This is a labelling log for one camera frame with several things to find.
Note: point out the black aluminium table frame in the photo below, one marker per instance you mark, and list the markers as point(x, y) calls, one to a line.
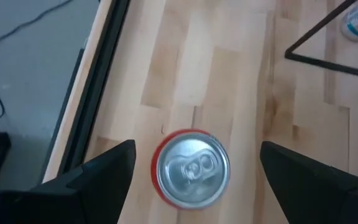
point(99, 77)

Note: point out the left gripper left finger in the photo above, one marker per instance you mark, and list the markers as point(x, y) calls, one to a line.
point(73, 199)

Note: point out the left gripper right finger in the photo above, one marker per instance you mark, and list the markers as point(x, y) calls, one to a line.
point(322, 199)

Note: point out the blue silver Red Bull can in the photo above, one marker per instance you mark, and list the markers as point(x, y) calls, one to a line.
point(357, 21)

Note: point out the wooden shelf with black frame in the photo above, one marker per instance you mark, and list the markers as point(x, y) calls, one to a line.
point(322, 63)

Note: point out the red strawberry Fanta can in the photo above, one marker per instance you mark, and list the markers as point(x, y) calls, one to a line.
point(194, 171)

